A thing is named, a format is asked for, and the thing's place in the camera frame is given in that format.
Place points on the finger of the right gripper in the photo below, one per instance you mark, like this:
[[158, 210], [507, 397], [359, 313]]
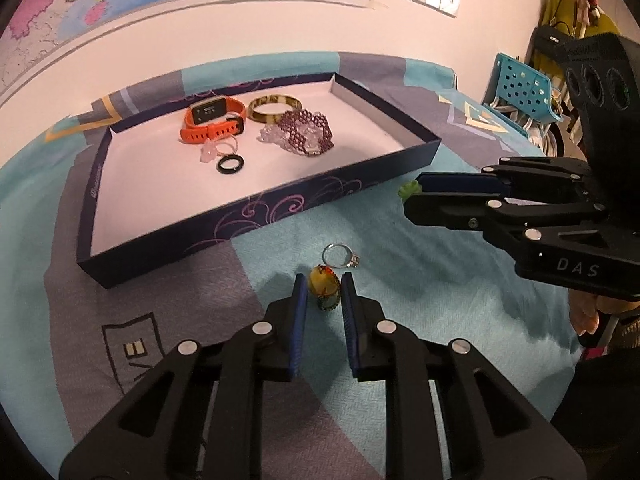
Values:
[[465, 214], [460, 182]]

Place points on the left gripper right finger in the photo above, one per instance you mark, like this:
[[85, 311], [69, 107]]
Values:
[[447, 405]]

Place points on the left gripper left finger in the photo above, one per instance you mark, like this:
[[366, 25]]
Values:
[[197, 414]]

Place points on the amber yellow pendant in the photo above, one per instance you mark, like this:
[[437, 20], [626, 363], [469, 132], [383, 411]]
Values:
[[325, 287]]

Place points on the tortoiseshell bangle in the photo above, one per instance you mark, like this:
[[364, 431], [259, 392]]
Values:
[[269, 109]]

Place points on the orange smart watch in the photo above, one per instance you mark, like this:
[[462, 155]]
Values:
[[213, 119]]

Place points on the right hand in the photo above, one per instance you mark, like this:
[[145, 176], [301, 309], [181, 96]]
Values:
[[585, 309]]

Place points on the blue perforated basket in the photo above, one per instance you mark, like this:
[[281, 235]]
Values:
[[523, 97]]

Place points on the teal grey bed sheet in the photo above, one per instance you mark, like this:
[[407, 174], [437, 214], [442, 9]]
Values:
[[70, 349]]

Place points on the black handbag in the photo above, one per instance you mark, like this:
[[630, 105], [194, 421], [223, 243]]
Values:
[[545, 40]]

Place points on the yellow garment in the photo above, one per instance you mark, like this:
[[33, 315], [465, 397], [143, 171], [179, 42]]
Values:
[[560, 14]]

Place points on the dark blue tray box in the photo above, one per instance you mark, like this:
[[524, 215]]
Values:
[[150, 200]]

